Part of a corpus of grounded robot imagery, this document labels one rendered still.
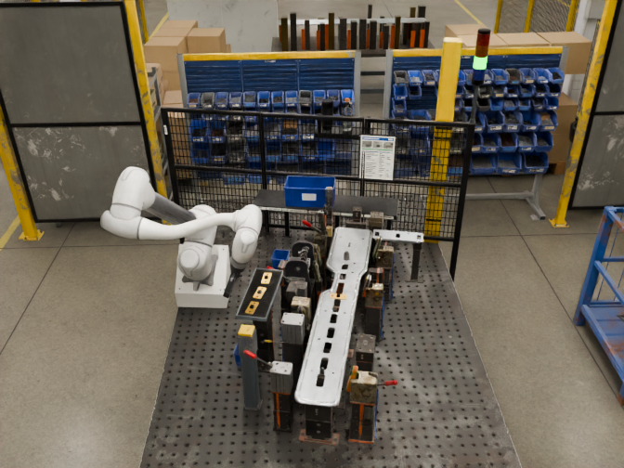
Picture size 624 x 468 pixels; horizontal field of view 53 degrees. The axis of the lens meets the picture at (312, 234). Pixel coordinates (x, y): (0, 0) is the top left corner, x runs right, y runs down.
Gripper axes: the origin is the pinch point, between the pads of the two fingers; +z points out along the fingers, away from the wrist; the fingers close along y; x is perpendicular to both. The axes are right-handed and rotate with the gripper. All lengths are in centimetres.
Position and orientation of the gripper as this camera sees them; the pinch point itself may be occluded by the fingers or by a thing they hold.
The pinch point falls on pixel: (231, 285)
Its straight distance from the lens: 309.4
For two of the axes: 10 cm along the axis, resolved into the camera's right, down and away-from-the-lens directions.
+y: 2.9, -7.0, 6.5
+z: -2.8, 5.9, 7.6
